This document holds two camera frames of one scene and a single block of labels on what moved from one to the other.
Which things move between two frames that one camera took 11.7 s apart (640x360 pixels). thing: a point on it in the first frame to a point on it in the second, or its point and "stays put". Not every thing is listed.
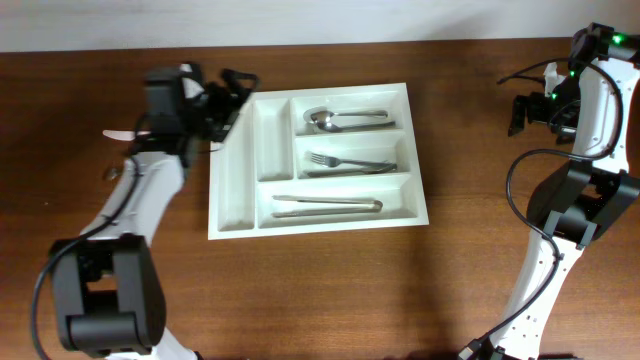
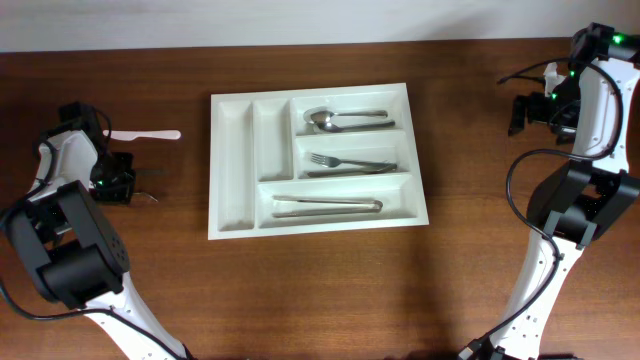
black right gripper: [535, 116] stays put
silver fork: [352, 172] stays put
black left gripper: [220, 93] to [122, 193]
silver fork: [332, 162] stays put
